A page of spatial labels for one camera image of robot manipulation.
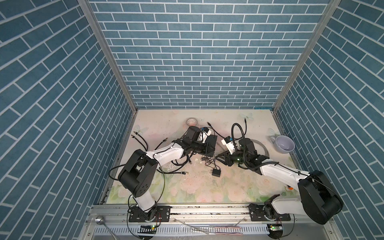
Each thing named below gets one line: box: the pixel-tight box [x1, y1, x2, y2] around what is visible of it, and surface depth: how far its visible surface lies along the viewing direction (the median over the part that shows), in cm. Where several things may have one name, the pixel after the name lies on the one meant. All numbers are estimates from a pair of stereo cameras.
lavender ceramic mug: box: [269, 135, 296, 154], surface depth 98 cm
